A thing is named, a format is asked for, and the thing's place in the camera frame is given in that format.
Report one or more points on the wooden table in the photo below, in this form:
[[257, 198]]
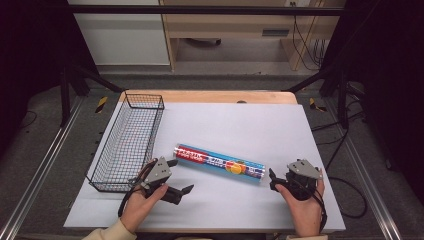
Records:
[[213, 96]]

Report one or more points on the aluminium floor rail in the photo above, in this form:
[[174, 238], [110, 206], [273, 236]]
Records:
[[40, 173], [370, 186]]

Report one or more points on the blue and red wrap roll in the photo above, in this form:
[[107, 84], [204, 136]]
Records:
[[216, 161]]

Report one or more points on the dark curtain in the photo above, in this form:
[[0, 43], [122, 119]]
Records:
[[390, 83], [30, 60]]

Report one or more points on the person's left hand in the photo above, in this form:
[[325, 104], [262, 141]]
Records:
[[138, 208]]

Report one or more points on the white cabinet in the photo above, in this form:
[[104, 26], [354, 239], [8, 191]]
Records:
[[123, 40]]

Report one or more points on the black metal stand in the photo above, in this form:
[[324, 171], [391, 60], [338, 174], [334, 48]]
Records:
[[342, 100], [65, 100]]

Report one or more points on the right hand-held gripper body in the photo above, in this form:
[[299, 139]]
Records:
[[301, 181]]

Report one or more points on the white table sheet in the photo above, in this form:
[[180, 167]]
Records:
[[233, 126]]

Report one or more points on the yellow and black tape strip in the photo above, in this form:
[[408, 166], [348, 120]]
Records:
[[315, 105], [101, 104]]

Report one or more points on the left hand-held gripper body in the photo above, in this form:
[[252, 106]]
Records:
[[159, 172]]

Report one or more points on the person's right hand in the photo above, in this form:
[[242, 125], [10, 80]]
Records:
[[305, 213]]

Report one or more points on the light wooden desk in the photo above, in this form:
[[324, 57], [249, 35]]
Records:
[[226, 25]]

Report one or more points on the black horizontal bar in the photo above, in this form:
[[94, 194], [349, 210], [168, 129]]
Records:
[[200, 10]]

